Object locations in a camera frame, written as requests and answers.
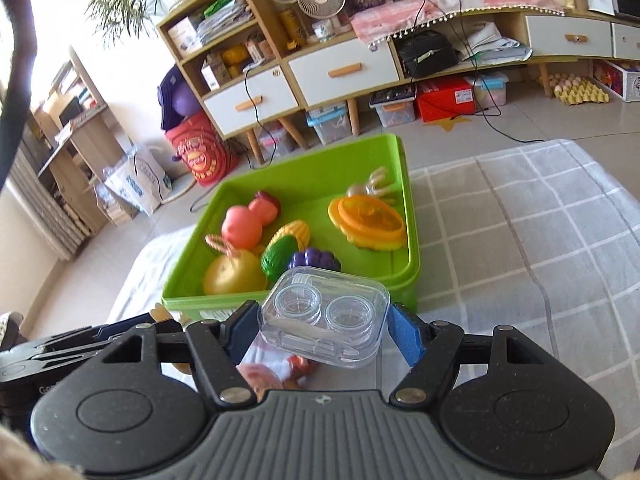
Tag small red white doll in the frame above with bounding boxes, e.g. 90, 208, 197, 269
285, 354, 321, 391

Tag red printed bag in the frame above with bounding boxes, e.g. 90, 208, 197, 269
166, 110, 240, 187

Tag purple toy grapes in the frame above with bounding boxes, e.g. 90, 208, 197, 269
287, 246, 342, 273

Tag wooden desk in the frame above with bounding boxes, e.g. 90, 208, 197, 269
30, 45, 138, 226

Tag black bag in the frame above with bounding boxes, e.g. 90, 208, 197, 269
395, 30, 460, 78

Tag wooden TV cabinet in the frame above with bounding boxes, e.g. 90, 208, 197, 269
156, 0, 640, 166

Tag stack of white papers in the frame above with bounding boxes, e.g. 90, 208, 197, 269
462, 20, 533, 66

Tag stack of folded papers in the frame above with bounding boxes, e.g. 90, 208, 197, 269
197, 0, 256, 43

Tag yellow egg tray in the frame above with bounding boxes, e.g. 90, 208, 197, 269
552, 72, 611, 106

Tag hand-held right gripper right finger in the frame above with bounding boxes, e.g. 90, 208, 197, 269
387, 302, 548, 407

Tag black floor cable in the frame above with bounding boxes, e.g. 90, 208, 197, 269
470, 75, 546, 143

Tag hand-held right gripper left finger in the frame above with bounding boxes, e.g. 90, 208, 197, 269
102, 301, 261, 407

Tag purple plush toy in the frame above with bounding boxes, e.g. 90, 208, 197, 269
156, 64, 203, 131

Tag small clear storage box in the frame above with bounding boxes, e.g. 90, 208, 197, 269
470, 72, 510, 108

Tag grey checked blanket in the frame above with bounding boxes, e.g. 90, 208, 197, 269
107, 139, 640, 480

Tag pink toy gourd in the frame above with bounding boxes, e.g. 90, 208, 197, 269
205, 197, 278, 253

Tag white radiator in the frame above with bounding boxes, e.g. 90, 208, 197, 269
7, 150, 93, 261

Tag clear storage box blue lid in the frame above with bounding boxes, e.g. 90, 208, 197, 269
306, 102, 353, 145

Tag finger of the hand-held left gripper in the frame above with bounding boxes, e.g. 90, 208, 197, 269
30, 346, 193, 372
0, 315, 183, 356

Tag yellow toy corn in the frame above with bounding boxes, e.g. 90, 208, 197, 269
260, 220, 312, 277

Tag pink clear capsule ball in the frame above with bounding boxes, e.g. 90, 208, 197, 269
236, 342, 288, 403

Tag tan rubber toy hand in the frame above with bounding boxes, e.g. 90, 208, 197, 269
346, 166, 401, 204

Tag white shopping bag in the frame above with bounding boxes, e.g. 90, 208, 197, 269
102, 144, 173, 217

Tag dark curved strap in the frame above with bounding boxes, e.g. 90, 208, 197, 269
0, 0, 40, 186

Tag red cardboard box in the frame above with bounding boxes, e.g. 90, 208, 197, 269
415, 77, 477, 123

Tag orange toy fruit half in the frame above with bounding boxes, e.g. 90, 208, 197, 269
327, 196, 407, 252

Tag clear storage box dark lid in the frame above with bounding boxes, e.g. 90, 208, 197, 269
369, 85, 417, 127

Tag dark red toy fruit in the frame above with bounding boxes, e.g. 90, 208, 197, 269
252, 190, 282, 221

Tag colourful printed carton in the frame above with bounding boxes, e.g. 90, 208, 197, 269
592, 59, 640, 101

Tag green plastic box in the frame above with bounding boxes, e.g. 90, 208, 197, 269
160, 133, 421, 321

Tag pink fringed cloth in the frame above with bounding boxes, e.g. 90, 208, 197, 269
350, 0, 566, 43

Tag clear contact lens case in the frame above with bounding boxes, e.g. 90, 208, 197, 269
257, 269, 391, 368

